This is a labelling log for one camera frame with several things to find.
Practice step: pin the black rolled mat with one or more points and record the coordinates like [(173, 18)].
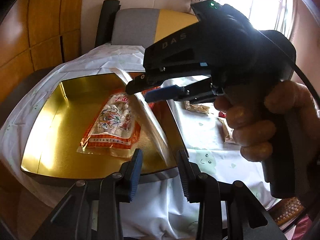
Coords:
[(106, 21)]

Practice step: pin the white green-cloud tablecloth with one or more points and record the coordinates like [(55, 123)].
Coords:
[(159, 209)]

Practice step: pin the gold brown snack bag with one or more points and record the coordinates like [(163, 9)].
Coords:
[(227, 131)]

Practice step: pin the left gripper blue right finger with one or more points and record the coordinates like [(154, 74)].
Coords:
[(188, 172)]

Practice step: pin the wicker rattan chair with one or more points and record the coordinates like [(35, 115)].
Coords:
[(286, 210)]

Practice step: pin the large orange rice-cracker bag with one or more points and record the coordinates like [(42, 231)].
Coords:
[(115, 131)]

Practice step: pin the person's right hand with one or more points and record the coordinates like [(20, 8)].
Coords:
[(253, 134)]

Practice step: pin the red gold gift box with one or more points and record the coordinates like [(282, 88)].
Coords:
[(50, 155)]

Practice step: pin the grey yellow blue headboard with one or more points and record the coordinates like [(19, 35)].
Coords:
[(145, 26)]

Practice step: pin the beige cracker pack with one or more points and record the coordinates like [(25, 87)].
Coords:
[(198, 108)]

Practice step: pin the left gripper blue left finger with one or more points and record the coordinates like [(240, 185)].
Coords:
[(133, 174)]

